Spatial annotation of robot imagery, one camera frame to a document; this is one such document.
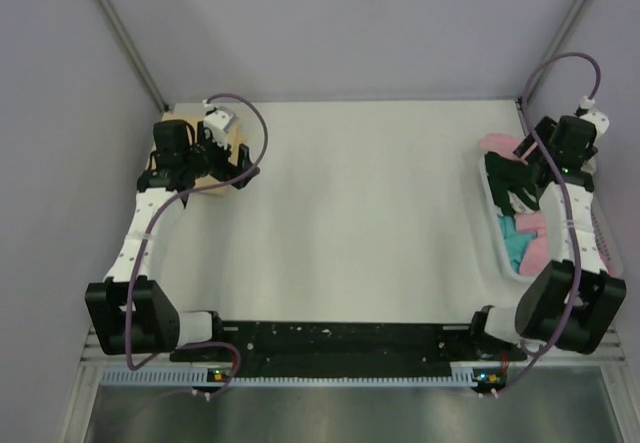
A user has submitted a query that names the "teal t shirt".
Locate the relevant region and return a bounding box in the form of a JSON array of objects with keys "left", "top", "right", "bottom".
[{"left": 498, "top": 215, "right": 537, "bottom": 273}]

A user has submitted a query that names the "grey slotted cable duct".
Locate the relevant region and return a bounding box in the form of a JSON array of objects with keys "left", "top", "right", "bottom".
[{"left": 100, "top": 367, "right": 504, "bottom": 389}]

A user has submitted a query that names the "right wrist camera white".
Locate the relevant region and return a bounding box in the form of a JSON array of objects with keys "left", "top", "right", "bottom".
[{"left": 575, "top": 107, "right": 610, "bottom": 138}]

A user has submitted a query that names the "pink t shirt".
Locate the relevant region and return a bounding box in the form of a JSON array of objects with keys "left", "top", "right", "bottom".
[{"left": 480, "top": 132, "right": 616, "bottom": 275}]

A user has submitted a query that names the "dark green t shirt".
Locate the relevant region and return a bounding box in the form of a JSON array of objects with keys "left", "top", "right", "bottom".
[{"left": 484, "top": 152, "right": 540, "bottom": 216}]

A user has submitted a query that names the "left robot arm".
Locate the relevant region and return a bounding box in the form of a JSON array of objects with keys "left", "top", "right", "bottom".
[{"left": 85, "top": 107, "right": 259, "bottom": 360}]

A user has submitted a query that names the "right corner aluminium post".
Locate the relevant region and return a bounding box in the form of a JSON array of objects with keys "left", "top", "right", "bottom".
[{"left": 518, "top": 0, "right": 594, "bottom": 110}]

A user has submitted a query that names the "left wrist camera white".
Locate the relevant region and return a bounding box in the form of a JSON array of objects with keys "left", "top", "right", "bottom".
[{"left": 203, "top": 106, "right": 238, "bottom": 138}]

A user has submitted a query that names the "left corner aluminium post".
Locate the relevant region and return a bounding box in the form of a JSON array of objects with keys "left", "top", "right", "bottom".
[{"left": 94, "top": 0, "right": 169, "bottom": 113}]

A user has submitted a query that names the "white plastic basket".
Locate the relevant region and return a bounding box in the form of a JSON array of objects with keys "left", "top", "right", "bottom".
[{"left": 478, "top": 156, "right": 624, "bottom": 284}]

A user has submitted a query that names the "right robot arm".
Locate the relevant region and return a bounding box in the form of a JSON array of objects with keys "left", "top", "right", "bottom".
[{"left": 466, "top": 111, "right": 626, "bottom": 359}]

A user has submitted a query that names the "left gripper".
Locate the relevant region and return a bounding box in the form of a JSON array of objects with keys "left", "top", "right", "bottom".
[{"left": 182, "top": 121, "right": 258, "bottom": 189}]

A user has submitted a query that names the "corner aluminium post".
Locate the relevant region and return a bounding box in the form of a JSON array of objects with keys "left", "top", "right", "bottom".
[
  {"left": 518, "top": 0, "right": 594, "bottom": 110},
  {"left": 94, "top": 0, "right": 169, "bottom": 113}
]

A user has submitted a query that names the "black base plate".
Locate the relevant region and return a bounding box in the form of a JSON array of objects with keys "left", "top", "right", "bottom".
[{"left": 168, "top": 318, "right": 527, "bottom": 378}]

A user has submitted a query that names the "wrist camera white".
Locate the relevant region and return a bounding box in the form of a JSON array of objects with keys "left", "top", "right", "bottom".
[
  {"left": 203, "top": 106, "right": 238, "bottom": 138},
  {"left": 575, "top": 107, "right": 610, "bottom": 138}
]

